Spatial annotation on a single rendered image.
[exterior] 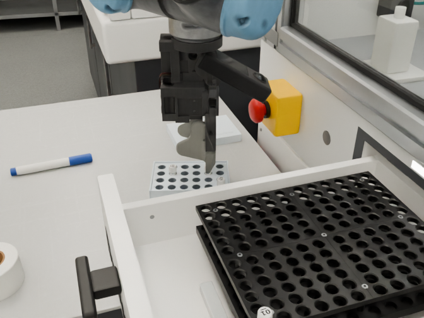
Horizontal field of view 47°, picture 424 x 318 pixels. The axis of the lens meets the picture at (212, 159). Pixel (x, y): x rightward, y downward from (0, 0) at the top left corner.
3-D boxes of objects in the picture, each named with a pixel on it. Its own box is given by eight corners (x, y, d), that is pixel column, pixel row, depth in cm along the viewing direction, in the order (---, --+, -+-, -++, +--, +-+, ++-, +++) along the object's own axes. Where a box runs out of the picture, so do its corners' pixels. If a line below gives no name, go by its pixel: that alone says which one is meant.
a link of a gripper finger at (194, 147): (177, 172, 76) (175, 116, 72) (215, 171, 76) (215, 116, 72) (176, 181, 73) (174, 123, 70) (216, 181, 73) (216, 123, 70)
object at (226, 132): (178, 152, 90) (177, 144, 89) (166, 130, 97) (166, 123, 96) (241, 141, 94) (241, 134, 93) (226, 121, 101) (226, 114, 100)
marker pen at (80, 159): (11, 178, 83) (9, 170, 82) (11, 173, 84) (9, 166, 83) (93, 163, 87) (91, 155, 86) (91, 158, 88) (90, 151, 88)
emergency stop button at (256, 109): (255, 127, 79) (256, 105, 76) (245, 117, 82) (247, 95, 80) (272, 125, 79) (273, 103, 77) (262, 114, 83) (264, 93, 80)
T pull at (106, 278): (84, 327, 40) (81, 315, 40) (76, 265, 46) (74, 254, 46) (127, 315, 41) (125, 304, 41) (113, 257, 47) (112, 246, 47)
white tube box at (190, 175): (150, 210, 76) (149, 190, 74) (154, 180, 83) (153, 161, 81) (229, 209, 76) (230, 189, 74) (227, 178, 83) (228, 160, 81)
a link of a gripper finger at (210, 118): (204, 143, 74) (203, 88, 71) (215, 143, 74) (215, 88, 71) (204, 155, 70) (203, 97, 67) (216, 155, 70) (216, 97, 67)
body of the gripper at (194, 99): (165, 103, 76) (161, 26, 69) (220, 103, 76) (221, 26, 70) (162, 127, 69) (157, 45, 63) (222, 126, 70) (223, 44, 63)
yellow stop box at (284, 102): (271, 139, 79) (274, 98, 75) (253, 119, 84) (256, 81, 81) (300, 134, 80) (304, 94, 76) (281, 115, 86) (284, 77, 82)
